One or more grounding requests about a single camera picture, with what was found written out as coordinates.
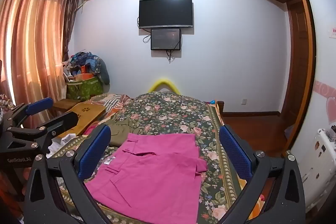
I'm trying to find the white cloth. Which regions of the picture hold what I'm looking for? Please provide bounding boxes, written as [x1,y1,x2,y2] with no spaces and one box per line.
[46,133,79,159]

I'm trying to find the pink pants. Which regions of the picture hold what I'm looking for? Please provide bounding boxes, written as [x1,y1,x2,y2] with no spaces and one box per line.
[85,133,208,224]

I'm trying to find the small black wall monitor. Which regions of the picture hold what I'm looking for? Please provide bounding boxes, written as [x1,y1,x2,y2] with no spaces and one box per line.
[150,28,181,51]

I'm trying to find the brown patterned curtain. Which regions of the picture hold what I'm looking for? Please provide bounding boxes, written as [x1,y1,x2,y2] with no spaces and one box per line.
[62,0,85,63]

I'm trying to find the pink curtain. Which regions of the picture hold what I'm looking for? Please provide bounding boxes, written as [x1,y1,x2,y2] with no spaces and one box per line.
[0,0,70,119]

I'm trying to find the striped cloth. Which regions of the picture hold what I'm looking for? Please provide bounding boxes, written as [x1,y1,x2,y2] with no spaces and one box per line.
[87,93,134,121]

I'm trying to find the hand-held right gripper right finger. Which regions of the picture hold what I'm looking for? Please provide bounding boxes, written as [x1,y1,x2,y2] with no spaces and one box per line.
[219,124,308,224]

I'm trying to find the olive green garment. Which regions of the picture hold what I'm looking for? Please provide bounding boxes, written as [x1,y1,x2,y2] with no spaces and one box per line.
[106,119,143,147]

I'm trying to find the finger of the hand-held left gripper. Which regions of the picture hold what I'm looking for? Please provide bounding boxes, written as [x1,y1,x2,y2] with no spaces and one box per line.
[4,97,54,132]
[7,111,80,155]

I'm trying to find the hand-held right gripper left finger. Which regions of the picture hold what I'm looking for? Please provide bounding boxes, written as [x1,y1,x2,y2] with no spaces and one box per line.
[22,124,112,224]

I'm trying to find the white appliance with stickers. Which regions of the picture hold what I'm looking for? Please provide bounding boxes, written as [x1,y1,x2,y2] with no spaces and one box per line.
[289,0,336,211]

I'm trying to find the yellow foam tube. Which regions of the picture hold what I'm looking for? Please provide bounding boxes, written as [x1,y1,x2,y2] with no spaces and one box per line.
[148,79,181,94]

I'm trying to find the wooden lap desk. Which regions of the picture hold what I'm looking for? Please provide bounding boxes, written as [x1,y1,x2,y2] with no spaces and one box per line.
[56,103,106,139]

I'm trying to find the wooden bed frame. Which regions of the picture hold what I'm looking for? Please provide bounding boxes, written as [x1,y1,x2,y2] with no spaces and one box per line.
[215,100,226,126]

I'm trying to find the black wall television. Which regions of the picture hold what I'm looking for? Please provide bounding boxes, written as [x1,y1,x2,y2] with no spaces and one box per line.
[139,0,194,29]

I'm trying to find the floral bedspread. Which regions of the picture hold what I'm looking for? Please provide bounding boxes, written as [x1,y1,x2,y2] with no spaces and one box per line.
[47,91,263,224]

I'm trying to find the pile of clothes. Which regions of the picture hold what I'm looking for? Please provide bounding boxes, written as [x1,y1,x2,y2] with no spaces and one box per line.
[62,51,111,85]

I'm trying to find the green storage bag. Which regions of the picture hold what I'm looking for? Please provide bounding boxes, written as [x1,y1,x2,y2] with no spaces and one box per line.
[66,74,103,102]

